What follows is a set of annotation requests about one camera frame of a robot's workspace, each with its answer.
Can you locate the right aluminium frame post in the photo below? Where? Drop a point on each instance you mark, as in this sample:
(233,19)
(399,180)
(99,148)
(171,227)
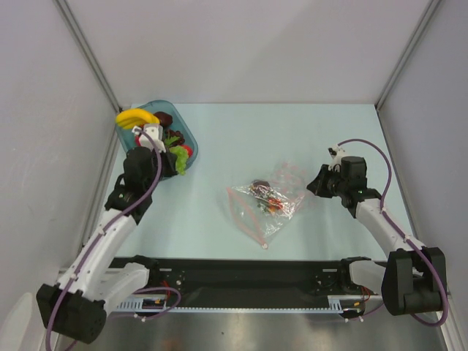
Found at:
(414,40)

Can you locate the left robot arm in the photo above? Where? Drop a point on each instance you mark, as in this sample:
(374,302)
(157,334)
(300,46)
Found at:
(79,303)

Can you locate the purple fake grapes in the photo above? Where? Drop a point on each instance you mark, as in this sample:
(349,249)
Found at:
(174,138)

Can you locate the aluminium rail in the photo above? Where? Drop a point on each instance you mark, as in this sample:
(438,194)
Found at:
(64,272)

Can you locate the small red fake apple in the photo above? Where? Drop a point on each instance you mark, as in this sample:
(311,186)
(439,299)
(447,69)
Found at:
(188,150)

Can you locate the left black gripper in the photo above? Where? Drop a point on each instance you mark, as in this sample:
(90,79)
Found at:
(170,159)

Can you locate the green fake grapes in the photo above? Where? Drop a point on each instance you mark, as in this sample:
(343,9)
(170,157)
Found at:
(181,158)

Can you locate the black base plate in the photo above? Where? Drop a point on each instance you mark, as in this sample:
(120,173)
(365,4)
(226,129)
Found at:
(254,284)

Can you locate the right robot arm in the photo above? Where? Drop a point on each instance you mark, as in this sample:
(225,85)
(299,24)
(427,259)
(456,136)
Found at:
(413,280)

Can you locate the left white cable duct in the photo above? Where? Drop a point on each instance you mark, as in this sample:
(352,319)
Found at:
(142,304)

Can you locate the dark purple fake fruit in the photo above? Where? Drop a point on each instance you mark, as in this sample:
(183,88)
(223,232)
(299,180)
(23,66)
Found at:
(260,187)

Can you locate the dark red fake apple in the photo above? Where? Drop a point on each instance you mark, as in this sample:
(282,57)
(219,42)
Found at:
(165,119)

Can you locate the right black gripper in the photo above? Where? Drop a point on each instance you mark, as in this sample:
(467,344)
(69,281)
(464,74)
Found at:
(325,183)

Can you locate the yellow fake banana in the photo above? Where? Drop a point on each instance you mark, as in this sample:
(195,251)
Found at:
(135,117)

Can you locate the teal plastic bin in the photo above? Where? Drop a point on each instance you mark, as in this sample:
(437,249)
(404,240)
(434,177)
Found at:
(128,139)

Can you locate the aluminium frame post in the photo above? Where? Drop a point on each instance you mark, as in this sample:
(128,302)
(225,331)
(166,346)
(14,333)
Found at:
(79,37)
(414,40)

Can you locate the left aluminium frame post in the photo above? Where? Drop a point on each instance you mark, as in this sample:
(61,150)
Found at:
(79,37)

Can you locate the right white cable duct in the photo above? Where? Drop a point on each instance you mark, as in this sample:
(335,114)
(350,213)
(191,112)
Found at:
(346,303)

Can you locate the clear zip top bag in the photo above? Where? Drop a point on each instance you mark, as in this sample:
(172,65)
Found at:
(288,183)

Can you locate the red fake cherry tomatoes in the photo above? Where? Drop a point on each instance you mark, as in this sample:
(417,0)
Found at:
(269,204)

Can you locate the white cable duct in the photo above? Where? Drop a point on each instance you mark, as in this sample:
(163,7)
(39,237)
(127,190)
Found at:
(346,303)
(142,304)

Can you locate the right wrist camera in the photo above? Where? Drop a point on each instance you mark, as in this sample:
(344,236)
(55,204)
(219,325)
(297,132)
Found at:
(337,153)

